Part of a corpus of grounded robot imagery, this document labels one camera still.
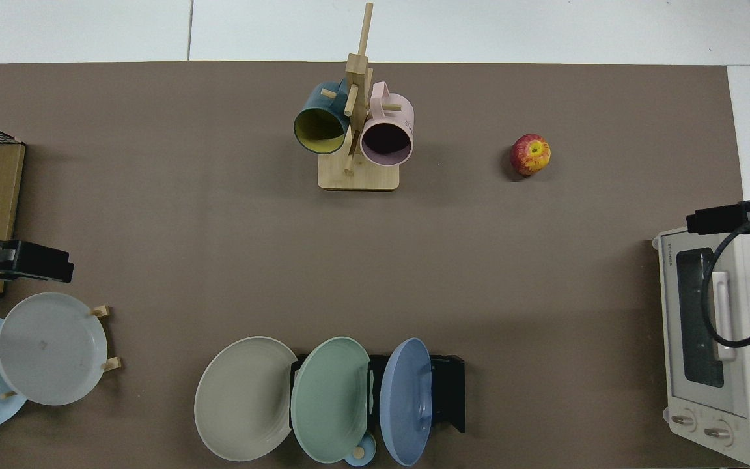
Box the red yellow apple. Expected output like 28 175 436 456
510 134 552 177

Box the pale grey plate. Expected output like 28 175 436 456
0 292 109 406

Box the wooden plate stand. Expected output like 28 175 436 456
0 304 122 400

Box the beige plate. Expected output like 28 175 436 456
194 336 299 462

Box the green plate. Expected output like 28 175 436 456
290 336 372 464

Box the black dish rack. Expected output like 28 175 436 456
290 354 466 434

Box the brown table cloth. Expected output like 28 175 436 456
0 62 745 469

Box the teal cup yellow inside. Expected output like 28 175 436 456
293 80 352 156

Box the wooden cup stand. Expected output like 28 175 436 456
318 2 402 192

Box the pink cup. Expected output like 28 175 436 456
359 81 415 167

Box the small blue round thing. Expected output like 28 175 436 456
344 431 377 467

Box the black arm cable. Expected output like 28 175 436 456
701 218 750 348

